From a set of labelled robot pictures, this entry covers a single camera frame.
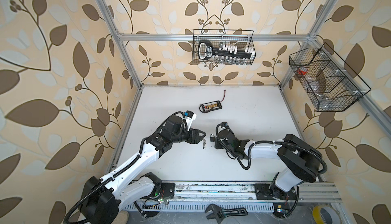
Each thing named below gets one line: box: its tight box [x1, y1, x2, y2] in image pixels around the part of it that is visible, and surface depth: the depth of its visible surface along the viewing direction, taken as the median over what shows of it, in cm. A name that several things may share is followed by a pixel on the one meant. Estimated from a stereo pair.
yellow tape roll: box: [312, 205, 341, 224], surface depth 69 cm
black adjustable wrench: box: [204, 203, 249, 224], surface depth 70 cm
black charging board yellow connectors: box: [199, 100, 223, 114], surface depth 110 cm
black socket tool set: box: [198, 40, 256, 61], surface depth 85 cm
